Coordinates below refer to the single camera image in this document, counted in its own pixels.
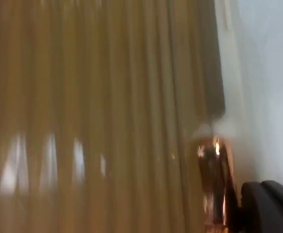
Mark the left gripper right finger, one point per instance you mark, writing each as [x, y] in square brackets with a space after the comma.
[280, 211]

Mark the cream lid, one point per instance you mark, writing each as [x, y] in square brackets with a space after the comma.
[95, 97]

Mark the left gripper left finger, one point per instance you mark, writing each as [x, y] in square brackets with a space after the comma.
[251, 208]

